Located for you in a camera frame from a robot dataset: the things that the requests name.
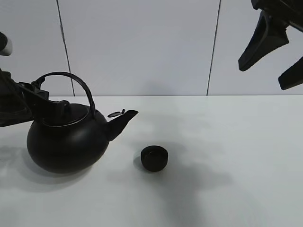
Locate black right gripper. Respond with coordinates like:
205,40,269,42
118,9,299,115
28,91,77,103
238,0,303,90

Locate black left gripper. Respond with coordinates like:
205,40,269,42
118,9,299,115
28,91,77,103
0,71,70,127

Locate small black teacup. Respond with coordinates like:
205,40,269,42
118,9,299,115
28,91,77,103
140,145,169,172

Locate black round teapot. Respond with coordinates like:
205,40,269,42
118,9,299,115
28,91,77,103
27,72,139,174

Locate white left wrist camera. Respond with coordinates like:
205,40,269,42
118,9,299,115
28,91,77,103
0,32,12,56

